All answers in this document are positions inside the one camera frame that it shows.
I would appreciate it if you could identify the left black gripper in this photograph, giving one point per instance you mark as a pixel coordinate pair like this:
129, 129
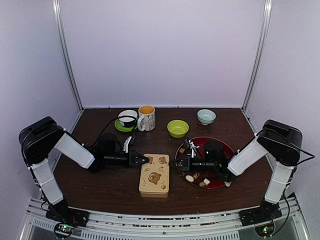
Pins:
132, 159

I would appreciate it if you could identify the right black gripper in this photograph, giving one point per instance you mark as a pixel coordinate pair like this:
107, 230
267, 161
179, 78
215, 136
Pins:
186, 165

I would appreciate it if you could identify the bear print tin lid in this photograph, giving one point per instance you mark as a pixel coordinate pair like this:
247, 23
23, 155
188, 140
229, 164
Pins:
155, 175

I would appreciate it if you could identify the beige tin box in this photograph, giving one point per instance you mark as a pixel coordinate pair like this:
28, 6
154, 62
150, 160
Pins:
154, 194

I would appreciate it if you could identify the round red tray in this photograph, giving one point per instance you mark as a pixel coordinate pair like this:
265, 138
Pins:
217, 179

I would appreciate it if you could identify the metal serving tongs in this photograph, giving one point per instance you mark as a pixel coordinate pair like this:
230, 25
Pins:
227, 184

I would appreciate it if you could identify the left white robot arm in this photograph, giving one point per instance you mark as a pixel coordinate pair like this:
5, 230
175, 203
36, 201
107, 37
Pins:
39, 139

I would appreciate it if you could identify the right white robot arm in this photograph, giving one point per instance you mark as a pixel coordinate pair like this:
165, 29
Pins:
276, 141

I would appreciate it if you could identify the white oval chocolate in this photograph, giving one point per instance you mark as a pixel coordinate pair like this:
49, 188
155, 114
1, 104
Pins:
189, 178

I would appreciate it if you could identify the white chocolate cube front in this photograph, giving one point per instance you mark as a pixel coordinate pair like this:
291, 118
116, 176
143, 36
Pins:
206, 181

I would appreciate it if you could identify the lime green bowl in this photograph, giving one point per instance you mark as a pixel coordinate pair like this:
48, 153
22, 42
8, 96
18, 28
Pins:
177, 128

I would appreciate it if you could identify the patterned mug yellow inside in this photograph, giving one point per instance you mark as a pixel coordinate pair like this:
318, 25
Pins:
146, 118

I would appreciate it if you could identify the white and navy cup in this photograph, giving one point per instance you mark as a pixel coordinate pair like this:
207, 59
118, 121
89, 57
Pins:
128, 113

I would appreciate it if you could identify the green saucer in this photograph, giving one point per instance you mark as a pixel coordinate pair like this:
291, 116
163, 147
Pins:
125, 124

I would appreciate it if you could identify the pale blue bowl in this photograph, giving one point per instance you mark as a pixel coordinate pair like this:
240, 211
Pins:
206, 116

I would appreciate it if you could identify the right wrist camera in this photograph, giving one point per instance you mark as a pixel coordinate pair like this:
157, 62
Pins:
204, 147

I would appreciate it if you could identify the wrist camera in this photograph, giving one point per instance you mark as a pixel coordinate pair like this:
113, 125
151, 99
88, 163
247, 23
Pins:
204, 147
109, 145

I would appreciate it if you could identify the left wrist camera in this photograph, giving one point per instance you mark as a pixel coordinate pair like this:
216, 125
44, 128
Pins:
109, 145

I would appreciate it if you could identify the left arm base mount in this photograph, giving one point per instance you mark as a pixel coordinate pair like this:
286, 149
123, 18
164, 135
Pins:
66, 225

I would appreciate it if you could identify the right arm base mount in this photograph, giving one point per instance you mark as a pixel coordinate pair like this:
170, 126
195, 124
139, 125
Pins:
260, 220

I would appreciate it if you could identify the front metal rail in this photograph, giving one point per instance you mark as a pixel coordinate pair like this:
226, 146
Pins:
210, 226

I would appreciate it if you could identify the right aluminium frame post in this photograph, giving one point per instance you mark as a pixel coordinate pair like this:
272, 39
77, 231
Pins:
264, 30

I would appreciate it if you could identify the aluminium frame post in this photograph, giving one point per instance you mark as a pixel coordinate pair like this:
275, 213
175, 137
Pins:
264, 30
65, 53

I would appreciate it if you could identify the left aluminium frame post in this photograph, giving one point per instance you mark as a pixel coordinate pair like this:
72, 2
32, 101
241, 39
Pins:
65, 53

